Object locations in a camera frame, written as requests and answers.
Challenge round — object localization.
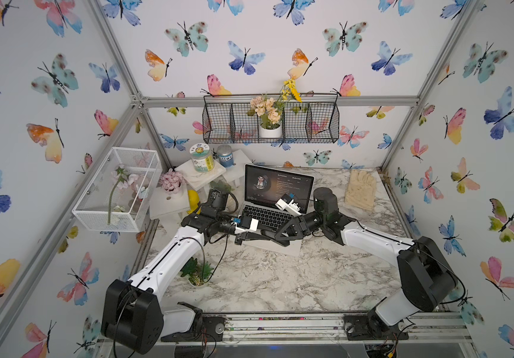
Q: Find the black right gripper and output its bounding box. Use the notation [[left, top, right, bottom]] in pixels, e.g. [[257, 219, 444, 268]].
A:
[[270, 212, 327, 243]]

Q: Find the green plant near left arm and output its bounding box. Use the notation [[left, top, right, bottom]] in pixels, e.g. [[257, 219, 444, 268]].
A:
[[180, 257, 214, 287]]

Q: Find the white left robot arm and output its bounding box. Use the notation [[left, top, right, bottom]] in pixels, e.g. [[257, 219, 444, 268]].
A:
[[101, 189, 235, 354]]

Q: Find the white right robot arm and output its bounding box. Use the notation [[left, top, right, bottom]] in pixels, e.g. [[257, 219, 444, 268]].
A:
[[274, 187, 458, 330]]

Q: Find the silver open laptop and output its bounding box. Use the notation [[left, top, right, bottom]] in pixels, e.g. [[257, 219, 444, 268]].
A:
[[240, 164, 315, 238]]

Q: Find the yellow rubber duck toy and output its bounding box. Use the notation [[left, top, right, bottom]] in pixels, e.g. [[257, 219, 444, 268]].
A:
[[188, 189, 200, 214]]

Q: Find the small succulent in pot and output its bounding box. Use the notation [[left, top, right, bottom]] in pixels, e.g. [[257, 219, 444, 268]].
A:
[[210, 180, 233, 193]]

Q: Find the white stepped display stand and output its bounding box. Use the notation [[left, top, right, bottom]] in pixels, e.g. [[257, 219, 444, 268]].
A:
[[149, 150, 251, 234]]

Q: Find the pink flower bouquet pot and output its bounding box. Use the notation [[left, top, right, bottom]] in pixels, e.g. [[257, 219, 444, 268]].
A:
[[158, 169, 185, 195]]

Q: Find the green lidded jar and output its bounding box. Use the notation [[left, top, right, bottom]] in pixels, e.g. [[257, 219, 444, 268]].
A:
[[189, 143, 215, 172]]

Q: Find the small blue jar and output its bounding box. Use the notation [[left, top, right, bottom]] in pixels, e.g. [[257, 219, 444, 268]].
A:
[[217, 145, 236, 168]]

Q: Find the pink artificial flower stem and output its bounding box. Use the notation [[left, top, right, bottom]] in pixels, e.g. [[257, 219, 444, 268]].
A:
[[106, 164, 139, 225]]

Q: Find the white pot with flowers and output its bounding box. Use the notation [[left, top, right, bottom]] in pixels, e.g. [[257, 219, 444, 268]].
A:
[[247, 78, 302, 139]]

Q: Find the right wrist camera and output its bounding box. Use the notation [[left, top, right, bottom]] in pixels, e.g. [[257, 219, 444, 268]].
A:
[[275, 194, 303, 216]]

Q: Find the white wire cage box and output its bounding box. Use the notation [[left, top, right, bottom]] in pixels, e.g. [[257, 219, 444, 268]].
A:
[[72, 147, 162, 233]]

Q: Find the aluminium front rail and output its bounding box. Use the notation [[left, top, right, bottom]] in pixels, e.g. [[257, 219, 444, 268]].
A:
[[95, 312, 475, 346]]

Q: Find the black wire wall basket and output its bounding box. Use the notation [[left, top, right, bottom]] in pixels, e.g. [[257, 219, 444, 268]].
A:
[[201, 92, 340, 145]]

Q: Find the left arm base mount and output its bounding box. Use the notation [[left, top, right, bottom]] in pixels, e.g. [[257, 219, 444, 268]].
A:
[[160, 302, 225, 342]]

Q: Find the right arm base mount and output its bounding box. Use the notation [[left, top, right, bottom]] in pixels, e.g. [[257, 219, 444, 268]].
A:
[[343, 308, 409, 341]]

